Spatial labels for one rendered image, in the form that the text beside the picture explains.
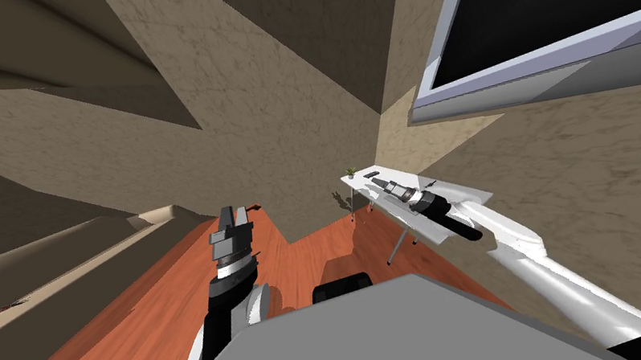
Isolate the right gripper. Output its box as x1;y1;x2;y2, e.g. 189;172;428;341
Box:
368;171;402;199

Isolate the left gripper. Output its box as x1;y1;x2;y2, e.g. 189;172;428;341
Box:
203;202;261;268

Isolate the white table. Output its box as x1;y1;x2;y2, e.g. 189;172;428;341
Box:
337;144;504;273

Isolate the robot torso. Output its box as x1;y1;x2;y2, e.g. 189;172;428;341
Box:
117;231;627;360

